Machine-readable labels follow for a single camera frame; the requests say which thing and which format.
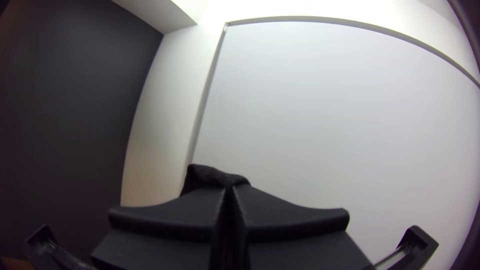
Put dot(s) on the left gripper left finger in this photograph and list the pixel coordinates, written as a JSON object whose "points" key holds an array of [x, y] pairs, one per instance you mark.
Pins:
{"points": [[168, 232]]}

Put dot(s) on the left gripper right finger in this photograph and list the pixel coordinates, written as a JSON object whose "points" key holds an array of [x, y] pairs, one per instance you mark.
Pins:
{"points": [[292, 240]]}

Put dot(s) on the black t-shirt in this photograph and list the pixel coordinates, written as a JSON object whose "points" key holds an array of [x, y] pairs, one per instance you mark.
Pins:
{"points": [[210, 176]]}

